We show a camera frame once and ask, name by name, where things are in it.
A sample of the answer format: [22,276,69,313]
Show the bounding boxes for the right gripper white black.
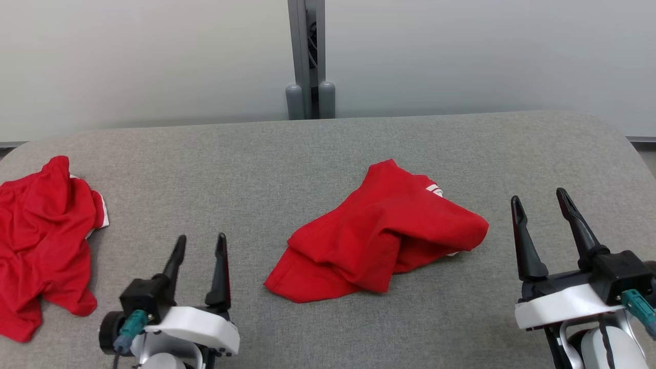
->
[510,187,624,331]

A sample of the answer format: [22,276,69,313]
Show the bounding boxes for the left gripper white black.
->
[99,232,240,357]

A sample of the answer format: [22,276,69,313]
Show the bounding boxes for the red shorts with white trim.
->
[0,155,110,343]

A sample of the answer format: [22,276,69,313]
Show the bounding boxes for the red jersey with white sleeves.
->
[264,159,490,304]

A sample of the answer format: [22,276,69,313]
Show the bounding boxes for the left camera cable teal plug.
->
[112,309,150,369]

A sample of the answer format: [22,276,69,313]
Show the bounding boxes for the camera cable teal plug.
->
[112,309,150,369]
[621,289,656,340]

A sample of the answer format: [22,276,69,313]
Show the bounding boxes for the right camera cable teal plug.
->
[621,289,656,340]

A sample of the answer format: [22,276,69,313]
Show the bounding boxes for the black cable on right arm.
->
[599,315,617,369]

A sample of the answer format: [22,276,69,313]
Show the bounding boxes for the grey cylindrical post foot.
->
[285,84,306,120]
[318,81,336,119]

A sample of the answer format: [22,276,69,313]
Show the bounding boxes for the grey metal partition post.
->
[287,0,326,120]

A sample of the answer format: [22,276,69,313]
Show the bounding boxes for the black cables inside post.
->
[306,20,319,70]

